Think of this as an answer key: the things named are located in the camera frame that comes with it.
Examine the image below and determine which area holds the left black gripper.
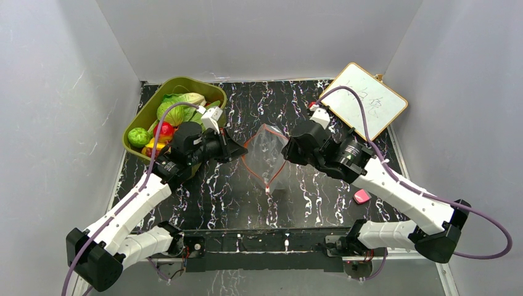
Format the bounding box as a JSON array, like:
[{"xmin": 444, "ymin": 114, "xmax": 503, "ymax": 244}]
[{"xmin": 189, "ymin": 127, "xmax": 248, "ymax": 167}]

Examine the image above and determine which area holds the clear zip top bag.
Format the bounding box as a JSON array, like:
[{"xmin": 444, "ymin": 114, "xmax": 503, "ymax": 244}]
[{"xmin": 242, "ymin": 124, "xmax": 289, "ymax": 194}]

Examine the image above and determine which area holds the red apple toy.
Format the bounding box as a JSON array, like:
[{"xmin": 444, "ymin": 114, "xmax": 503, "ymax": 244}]
[{"xmin": 152, "ymin": 122, "xmax": 177, "ymax": 143}]

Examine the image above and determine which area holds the small green cabbage toy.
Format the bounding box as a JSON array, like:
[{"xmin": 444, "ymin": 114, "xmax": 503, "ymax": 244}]
[{"xmin": 127, "ymin": 128, "xmax": 152, "ymax": 148}]

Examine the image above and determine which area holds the green lettuce leaf toy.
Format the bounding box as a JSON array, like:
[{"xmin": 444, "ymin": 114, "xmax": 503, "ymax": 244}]
[{"xmin": 190, "ymin": 101, "xmax": 223, "ymax": 132}]

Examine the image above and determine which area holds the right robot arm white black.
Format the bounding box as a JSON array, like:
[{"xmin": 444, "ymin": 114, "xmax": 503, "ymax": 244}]
[{"xmin": 282, "ymin": 120, "xmax": 468, "ymax": 263}]

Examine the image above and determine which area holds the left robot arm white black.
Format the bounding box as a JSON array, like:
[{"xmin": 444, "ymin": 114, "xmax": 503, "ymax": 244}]
[{"xmin": 63, "ymin": 121, "xmax": 248, "ymax": 293}]

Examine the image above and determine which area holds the pale napa cabbage toy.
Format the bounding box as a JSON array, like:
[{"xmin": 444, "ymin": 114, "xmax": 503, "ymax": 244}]
[{"xmin": 162, "ymin": 92, "xmax": 207, "ymax": 106}]

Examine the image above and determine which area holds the round green cabbage toy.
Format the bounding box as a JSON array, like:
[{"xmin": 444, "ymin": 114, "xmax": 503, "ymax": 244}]
[{"xmin": 156, "ymin": 102, "xmax": 195, "ymax": 126}]

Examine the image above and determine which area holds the yellow banana toy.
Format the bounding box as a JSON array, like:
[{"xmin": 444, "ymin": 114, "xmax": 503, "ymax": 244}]
[{"xmin": 141, "ymin": 138, "xmax": 169, "ymax": 155}]

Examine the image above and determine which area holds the red grapes toy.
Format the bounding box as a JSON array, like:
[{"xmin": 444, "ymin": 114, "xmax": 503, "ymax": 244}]
[{"xmin": 142, "ymin": 147, "xmax": 161, "ymax": 158}]

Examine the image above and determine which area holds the pink eraser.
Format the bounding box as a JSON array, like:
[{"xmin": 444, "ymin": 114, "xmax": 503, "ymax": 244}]
[{"xmin": 353, "ymin": 189, "xmax": 371, "ymax": 205}]

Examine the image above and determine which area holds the olive green plastic bin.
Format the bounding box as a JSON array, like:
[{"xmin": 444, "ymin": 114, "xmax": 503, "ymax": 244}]
[{"xmin": 122, "ymin": 76, "xmax": 228, "ymax": 164}]

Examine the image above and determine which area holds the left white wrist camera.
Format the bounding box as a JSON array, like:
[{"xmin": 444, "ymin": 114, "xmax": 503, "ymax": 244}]
[{"xmin": 197, "ymin": 106, "xmax": 223, "ymax": 134}]

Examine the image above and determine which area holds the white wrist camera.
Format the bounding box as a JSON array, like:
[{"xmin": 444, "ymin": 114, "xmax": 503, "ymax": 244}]
[
  {"xmin": 308, "ymin": 102, "xmax": 330, "ymax": 130},
  {"xmin": 197, "ymin": 106, "xmax": 223, "ymax": 134}
]

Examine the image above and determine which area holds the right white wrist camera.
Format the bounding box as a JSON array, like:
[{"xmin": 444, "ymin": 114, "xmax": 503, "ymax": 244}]
[{"xmin": 308, "ymin": 102, "xmax": 330, "ymax": 130}]

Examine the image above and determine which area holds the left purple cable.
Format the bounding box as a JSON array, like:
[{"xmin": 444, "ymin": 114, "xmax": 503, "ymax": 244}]
[{"xmin": 61, "ymin": 102, "xmax": 202, "ymax": 296}]

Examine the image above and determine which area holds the purple cable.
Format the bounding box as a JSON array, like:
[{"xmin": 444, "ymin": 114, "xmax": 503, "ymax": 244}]
[
  {"xmin": 61, "ymin": 102, "xmax": 202, "ymax": 296},
  {"xmin": 313, "ymin": 86, "xmax": 513, "ymax": 261}
]

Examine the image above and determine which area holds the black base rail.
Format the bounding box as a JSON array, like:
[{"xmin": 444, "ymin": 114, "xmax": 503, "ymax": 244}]
[{"xmin": 83, "ymin": 226, "xmax": 413, "ymax": 274}]

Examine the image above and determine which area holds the small whiteboard wooden frame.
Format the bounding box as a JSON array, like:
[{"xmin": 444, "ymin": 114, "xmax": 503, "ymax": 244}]
[{"xmin": 321, "ymin": 62, "xmax": 408, "ymax": 141}]

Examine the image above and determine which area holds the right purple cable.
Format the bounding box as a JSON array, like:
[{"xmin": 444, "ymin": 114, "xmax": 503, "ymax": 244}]
[{"xmin": 313, "ymin": 86, "xmax": 513, "ymax": 261}]

